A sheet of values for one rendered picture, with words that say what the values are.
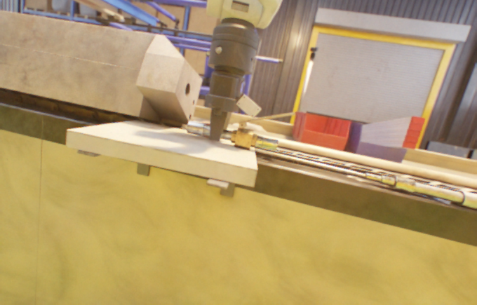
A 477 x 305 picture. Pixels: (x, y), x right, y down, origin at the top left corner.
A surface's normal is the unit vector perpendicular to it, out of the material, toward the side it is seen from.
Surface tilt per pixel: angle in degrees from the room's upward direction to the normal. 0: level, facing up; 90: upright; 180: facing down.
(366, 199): 90
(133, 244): 91
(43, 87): 80
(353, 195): 90
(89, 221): 91
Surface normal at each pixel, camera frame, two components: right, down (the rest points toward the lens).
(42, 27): -0.14, -0.02
